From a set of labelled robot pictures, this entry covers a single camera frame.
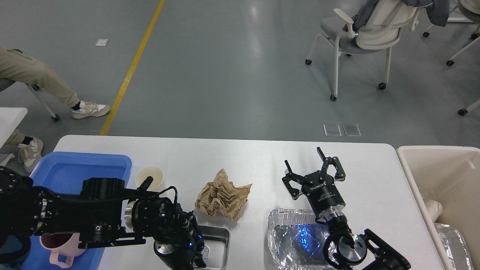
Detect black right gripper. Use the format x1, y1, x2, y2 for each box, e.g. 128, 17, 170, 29
282, 147, 346, 219

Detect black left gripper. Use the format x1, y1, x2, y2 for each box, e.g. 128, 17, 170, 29
154, 212, 206, 270

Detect square steel tray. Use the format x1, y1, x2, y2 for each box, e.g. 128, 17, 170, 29
194, 225, 230, 270

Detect pink mug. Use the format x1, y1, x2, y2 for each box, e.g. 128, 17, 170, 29
40, 233, 86, 269

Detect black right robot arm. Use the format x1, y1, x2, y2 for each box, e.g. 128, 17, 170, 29
282, 147, 411, 270

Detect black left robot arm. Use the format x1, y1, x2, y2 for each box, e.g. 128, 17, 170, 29
0, 166, 206, 270

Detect floor outlet plates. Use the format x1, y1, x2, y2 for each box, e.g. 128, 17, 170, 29
323, 124, 362, 137

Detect aluminium foil tray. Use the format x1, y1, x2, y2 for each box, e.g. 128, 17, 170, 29
267, 205, 344, 270

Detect crumpled brown paper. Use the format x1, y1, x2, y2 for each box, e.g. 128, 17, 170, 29
194, 169, 252, 222

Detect cream paper cup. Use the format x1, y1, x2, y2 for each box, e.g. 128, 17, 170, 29
135, 165, 164, 191

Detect white cup in bin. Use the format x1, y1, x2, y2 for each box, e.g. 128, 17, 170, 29
424, 199, 443, 222

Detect beige plastic bin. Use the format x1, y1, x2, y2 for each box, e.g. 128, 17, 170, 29
397, 145, 480, 270

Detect foil tray in bin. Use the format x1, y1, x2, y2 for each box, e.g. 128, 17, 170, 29
434, 223, 474, 270

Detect blue plastic tray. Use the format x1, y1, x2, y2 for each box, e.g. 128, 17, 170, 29
21, 151, 132, 270

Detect white office chair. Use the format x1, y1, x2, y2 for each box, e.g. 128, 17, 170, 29
305, 0, 422, 101

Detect grey jacket on chair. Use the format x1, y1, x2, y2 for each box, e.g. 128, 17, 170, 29
352, 0, 450, 31

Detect white side table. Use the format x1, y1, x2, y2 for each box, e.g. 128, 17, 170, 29
0, 107, 28, 147

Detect person in black sweater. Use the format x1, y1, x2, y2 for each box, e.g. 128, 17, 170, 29
0, 47, 110, 173

